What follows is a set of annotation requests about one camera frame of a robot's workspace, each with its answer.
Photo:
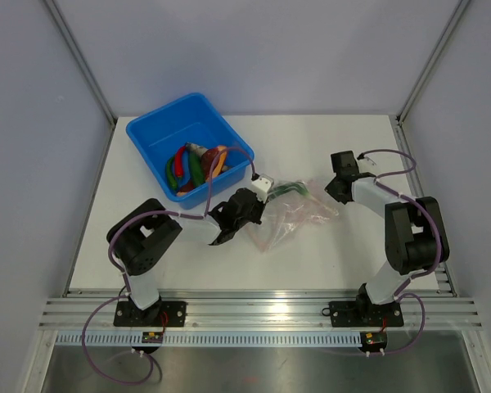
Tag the right aluminium frame post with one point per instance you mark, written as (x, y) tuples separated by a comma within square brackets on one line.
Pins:
[(434, 58)]

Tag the red toy chili pepper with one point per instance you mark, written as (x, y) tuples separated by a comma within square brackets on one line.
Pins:
[(177, 162)]

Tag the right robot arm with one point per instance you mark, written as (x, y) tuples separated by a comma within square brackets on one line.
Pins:
[(415, 243)]

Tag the grey toy fish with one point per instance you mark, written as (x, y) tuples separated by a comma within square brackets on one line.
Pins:
[(200, 151)]

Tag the aluminium frame post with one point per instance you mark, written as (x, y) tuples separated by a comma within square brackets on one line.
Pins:
[(57, 16), (434, 58)]

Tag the left aluminium frame post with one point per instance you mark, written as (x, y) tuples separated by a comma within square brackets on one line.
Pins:
[(57, 16)]

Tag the aluminium mounting rail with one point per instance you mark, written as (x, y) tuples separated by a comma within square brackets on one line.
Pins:
[(297, 310)]

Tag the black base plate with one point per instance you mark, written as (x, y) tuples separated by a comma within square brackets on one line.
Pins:
[(163, 313), (353, 314)]

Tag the white slotted cable duct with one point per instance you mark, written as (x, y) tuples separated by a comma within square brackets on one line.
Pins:
[(213, 339)]

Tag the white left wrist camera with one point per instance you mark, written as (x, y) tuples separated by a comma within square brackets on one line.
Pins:
[(261, 186)]

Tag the green toy scallion strands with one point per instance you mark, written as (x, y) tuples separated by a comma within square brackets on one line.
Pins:
[(284, 188)]

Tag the right small circuit board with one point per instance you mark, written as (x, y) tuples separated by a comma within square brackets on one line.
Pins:
[(375, 338)]

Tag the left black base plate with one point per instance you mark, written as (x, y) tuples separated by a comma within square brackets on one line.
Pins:
[(163, 313)]

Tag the left small circuit board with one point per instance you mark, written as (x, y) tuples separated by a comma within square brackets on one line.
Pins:
[(152, 337)]

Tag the clear zip top bag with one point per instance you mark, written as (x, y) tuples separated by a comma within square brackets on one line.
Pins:
[(284, 216)]

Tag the small circuit board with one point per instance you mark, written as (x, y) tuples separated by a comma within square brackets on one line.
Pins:
[(375, 338), (152, 337)]

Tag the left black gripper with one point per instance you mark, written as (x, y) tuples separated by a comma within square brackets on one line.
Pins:
[(260, 205)]

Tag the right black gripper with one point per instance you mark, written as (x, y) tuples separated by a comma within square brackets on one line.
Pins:
[(331, 189)]

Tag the orange toy food piece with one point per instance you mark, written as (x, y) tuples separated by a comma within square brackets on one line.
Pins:
[(217, 170)]

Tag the green toy leaf vegetable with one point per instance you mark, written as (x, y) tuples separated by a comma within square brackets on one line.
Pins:
[(196, 171)]

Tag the blue plastic bin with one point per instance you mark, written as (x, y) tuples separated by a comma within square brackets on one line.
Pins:
[(158, 135)]

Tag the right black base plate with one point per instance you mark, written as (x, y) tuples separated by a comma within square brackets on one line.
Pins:
[(353, 314)]

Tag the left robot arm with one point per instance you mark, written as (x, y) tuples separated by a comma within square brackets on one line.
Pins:
[(141, 239)]

